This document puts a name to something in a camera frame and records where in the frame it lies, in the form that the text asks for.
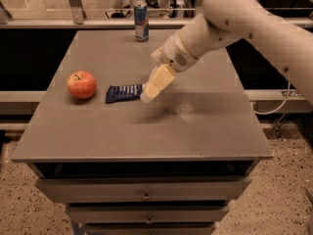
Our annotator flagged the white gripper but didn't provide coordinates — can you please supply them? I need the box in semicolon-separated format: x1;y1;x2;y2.
140;32;198;103

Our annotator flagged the blue rxbar blueberry wrapper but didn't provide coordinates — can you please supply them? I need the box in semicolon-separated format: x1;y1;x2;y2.
105;84;143;104

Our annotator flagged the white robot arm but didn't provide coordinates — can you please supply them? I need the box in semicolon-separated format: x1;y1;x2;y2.
141;0;313;103

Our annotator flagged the red apple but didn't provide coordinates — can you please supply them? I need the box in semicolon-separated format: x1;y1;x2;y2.
67;70;97;99

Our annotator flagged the blue silver energy drink can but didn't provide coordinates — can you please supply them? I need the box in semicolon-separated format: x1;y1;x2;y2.
133;0;149;42

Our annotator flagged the metal window railing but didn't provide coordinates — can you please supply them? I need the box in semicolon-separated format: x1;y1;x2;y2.
0;0;313;29

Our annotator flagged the grey drawer cabinet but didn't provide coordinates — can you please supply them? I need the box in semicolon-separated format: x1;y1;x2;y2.
11;28;274;235

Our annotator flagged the top grey drawer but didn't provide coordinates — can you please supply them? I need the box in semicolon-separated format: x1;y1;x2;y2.
36;176;251;204

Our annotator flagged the grey drawer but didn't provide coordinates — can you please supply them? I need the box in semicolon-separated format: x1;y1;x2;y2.
36;176;251;204
67;205;229;224
84;223;216;235

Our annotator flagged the middle grey drawer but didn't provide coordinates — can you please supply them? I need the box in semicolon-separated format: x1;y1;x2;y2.
67;205;229;224

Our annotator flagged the bottom grey drawer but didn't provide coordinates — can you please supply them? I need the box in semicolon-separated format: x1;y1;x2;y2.
84;223;216;235

